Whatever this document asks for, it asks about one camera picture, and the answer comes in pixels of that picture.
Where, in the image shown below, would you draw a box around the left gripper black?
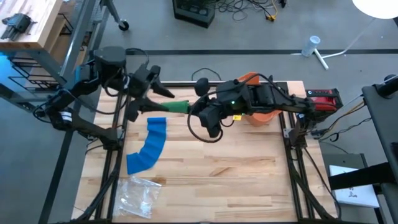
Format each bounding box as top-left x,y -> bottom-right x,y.
126,64 -> 175,123

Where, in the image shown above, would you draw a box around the wooden side table top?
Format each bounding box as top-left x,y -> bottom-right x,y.
0,0 -> 65,50

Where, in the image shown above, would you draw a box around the grey box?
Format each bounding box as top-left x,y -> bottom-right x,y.
322,152 -> 366,175

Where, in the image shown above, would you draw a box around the wooden workbench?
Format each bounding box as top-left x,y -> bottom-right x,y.
0,0 -> 109,113

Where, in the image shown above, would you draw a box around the tangle of black floor cables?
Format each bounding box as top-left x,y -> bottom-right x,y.
216,0 -> 277,22

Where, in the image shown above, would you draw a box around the white cylinder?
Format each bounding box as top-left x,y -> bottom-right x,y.
300,35 -> 322,58

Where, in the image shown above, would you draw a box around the white lamp shade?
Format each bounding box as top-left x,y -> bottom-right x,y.
351,0 -> 398,20

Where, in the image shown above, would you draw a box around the black equipment box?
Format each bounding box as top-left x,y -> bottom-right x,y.
172,0 -> 217,29

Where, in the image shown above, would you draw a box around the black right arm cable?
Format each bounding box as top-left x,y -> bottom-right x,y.
186,93 -> 225,144

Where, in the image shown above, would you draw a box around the red and black toolbox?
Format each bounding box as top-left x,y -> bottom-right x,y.
306,88 -> 343,121

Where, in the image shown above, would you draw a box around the black cart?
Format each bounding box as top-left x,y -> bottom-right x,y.
329,74 -> 398,224

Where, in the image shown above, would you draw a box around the white paper sheet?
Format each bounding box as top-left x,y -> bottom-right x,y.
328,164 -> 381,208

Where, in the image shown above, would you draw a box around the thin black cable loop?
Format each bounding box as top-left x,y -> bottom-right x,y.
190,67 -> 222,82

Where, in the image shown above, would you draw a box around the black cable bundle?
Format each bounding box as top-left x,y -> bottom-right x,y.
73,146 -> 124,223
287,146 -> 341,223

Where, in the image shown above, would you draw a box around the green elastic bandage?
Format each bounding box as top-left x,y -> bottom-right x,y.
161,100 -> 191,114

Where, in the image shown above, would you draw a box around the black wire rack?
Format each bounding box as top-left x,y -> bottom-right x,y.
6,55 -> 66,93

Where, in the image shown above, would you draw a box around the blue elastic bandage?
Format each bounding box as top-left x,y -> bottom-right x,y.
126,116 -> 168,175

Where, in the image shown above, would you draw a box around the black device on side table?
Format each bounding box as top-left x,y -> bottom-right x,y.
1,12 -> 37,41

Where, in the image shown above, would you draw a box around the orange plastic bin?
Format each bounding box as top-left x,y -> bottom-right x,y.
238,72 -> 283,128

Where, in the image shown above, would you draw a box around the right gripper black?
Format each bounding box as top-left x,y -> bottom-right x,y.
188,77 -> 223,139

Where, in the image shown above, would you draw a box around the white lamp stand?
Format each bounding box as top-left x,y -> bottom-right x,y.
292,48 -> 351,71

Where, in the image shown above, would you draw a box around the clear plastic zip bag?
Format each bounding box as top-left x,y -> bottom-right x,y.
112,175 -> 162,220

